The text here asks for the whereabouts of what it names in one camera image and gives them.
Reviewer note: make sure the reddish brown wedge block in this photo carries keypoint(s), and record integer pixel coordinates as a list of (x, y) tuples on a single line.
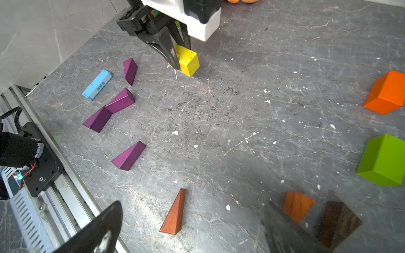
[(173, 222)]

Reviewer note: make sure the orange brown wedge block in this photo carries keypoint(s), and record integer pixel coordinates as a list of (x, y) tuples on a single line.
[(297, 205)]

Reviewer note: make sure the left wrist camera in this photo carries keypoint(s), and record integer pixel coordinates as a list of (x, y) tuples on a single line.
[(201, 17)]

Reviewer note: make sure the purple wedge block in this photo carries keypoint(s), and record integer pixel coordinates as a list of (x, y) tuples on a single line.
[(130, 70), (123, 100), (98, 120), (127, 159)]

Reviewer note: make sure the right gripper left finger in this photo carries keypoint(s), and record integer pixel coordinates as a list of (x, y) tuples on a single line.
[(100, 235)]

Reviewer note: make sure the orange fish plush toy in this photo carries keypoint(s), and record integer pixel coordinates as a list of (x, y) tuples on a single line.
[(244, 1)]

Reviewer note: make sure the yellow rectangular block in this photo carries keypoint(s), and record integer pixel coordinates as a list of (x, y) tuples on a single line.
[(188, 60)]

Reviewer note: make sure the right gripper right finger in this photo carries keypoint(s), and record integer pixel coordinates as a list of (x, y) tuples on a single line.
[(284, 235)]

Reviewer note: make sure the dark walnut wedge block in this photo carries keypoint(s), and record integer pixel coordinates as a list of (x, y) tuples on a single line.
[(338, 223)]

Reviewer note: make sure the light blue eraser block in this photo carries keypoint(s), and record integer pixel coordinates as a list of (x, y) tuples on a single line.
[(97, 85)]

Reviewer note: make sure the orange rectangular block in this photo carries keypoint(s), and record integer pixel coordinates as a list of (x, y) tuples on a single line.
[(387, 93)]

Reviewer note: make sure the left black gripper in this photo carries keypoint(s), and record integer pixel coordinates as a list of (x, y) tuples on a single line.
[(158, 27)]

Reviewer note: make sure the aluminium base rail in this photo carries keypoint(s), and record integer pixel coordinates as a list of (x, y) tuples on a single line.
[(56, 206)]

